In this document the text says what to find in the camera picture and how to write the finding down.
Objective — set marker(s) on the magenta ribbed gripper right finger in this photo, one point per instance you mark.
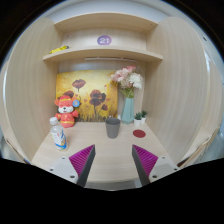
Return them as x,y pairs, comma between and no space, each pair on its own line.
150,167

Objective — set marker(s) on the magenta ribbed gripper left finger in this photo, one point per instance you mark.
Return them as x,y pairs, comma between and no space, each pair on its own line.
75,168

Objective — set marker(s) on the clear plastic water bottle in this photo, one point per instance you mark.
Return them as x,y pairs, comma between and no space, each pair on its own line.
57,134

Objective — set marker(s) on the red round coaster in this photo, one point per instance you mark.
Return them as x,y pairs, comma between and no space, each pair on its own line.
139,133

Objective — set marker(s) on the small potted plant right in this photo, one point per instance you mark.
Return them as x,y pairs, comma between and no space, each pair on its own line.
144,116

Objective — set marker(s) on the small potted plant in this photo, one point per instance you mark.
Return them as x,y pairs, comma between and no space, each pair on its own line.
144,116
137,119

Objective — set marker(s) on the small potted plant left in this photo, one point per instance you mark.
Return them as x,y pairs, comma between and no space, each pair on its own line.
137,119

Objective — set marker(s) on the grey plastic cup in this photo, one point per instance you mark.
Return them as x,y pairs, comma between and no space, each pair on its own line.
112,127

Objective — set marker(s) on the red plush toy figure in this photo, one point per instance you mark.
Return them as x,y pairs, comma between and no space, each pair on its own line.
67,112

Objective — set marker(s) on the teal ceramic vase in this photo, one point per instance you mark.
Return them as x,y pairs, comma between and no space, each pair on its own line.
127,115

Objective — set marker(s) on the yellow poppy flower painting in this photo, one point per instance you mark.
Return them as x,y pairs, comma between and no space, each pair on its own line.
94,89

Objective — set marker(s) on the pink white flower bouquet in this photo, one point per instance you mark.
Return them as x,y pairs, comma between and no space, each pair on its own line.
128,80

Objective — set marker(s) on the white under-shelf light bar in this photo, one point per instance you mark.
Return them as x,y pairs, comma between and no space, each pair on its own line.
109,59

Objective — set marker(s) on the wooden lower shelf board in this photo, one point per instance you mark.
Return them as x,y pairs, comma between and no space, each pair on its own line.
103,52

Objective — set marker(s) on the wooden shelf board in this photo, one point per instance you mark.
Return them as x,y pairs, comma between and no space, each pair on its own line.
106,20
103,52

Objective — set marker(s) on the yellow object on shelf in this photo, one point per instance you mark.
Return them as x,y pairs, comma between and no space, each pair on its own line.
59,49

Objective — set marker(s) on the purple number 21 sticker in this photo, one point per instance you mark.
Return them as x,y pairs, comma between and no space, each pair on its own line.
104,40

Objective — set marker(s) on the wooden upper shelf board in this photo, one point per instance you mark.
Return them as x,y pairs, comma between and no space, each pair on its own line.
106,20

